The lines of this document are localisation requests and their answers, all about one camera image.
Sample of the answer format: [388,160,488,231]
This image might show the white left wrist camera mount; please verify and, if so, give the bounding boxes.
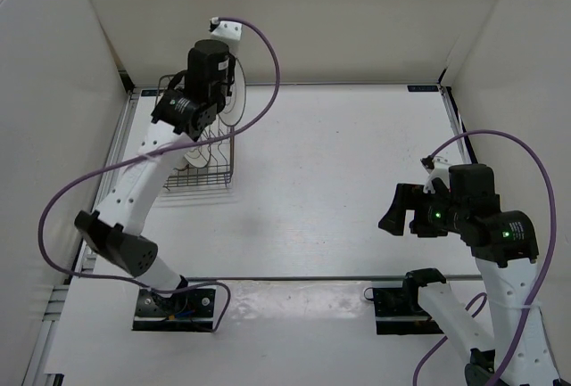
[209,17,243,44]

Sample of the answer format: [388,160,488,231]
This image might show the metal wire dish rack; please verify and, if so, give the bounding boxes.
[155,74,234,191]

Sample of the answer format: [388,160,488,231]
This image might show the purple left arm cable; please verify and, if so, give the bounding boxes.
[37,15,281,333]

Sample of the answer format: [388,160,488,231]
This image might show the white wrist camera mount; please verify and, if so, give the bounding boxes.
[421,156,451,194]
[209,17,243,44]

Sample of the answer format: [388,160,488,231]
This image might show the white plate green flower outline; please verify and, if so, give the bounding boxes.
[219,60,246,127]

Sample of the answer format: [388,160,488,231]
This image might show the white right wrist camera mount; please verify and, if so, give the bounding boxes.
[421,156,451,194]

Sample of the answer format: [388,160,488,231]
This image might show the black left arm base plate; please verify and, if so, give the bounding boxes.
[132,285,216,333]

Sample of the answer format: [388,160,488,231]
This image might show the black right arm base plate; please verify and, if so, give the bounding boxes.
[363,287,443,336]

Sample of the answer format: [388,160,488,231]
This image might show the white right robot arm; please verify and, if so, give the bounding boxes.
[378,161,563,385]

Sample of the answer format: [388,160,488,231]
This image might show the metal rail front bar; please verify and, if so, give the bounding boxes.
[73,273,487,282]

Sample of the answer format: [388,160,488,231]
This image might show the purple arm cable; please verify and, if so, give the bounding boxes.
[37,15,281,333]
[413,130,555,386]

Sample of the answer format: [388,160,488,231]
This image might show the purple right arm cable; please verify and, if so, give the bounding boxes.
[413,130,555,386]

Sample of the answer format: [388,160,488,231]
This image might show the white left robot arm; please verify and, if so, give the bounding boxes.
[74,39,236,315]

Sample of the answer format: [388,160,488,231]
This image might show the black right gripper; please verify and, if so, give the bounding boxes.
[377,183,466,237]

